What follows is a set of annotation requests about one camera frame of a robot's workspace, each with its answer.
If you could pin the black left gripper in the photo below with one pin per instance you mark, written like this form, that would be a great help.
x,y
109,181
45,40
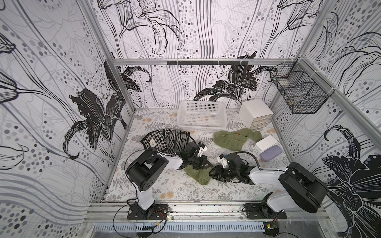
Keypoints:
x,y
203,159

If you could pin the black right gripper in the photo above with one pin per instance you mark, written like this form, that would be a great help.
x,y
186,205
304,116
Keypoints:
x,y
224,169

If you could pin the green knitted scarf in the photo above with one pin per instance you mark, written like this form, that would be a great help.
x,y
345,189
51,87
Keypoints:
x,y
201,176
235,140

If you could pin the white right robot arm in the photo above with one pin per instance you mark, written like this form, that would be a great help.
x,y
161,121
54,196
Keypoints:
x,y
301,188

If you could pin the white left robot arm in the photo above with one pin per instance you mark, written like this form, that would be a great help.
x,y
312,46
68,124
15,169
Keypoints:
x,y
144,171

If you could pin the black white patterned scarf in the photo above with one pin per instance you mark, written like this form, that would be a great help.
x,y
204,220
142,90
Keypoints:
x,y
169,141

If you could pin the white plastic laundry basket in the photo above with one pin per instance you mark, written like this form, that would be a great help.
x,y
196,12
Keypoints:
x,y
202,116

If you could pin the white rectangular box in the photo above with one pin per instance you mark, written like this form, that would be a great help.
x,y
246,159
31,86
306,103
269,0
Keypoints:
x,y
266,143

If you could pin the lavender flat pad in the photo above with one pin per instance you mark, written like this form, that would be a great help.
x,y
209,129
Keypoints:
x,y
271,153

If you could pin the white mini drawer cabinet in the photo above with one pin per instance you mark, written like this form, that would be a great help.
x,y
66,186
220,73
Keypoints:
x,y
255,114

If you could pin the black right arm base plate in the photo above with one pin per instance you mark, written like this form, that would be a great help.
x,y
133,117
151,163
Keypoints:
x,y
256,211

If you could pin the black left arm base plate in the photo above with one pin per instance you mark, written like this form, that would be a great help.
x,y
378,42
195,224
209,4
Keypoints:
x,y
154,212

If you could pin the white slotted cable duct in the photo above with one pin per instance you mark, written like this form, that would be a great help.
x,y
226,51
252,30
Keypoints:
x,y
182,227

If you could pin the black wire wall basket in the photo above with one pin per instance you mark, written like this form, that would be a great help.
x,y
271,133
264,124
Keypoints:
x,y
298,85

